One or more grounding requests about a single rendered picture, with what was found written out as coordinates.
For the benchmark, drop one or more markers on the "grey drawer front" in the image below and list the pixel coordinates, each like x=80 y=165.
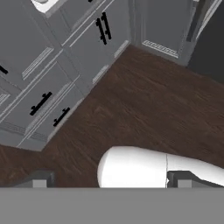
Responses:
x=43 y=132
x=20 y=113

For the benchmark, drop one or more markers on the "dark grey appliance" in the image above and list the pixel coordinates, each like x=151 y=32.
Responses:
x=208 y=49

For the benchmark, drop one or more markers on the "grey cabinet side panel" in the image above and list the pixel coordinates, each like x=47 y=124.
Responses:
x=160 y=23

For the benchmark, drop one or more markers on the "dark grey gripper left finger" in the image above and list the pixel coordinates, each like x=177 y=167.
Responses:
x=43 y=177

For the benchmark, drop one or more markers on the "large grey cabinet door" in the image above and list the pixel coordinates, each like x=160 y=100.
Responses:
x=24 y=38

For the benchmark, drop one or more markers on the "white rounded cylinder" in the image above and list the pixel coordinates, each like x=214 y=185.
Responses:
x=131 y=167

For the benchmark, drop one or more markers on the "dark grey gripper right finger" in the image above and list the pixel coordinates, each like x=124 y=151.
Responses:
x=182 y=178

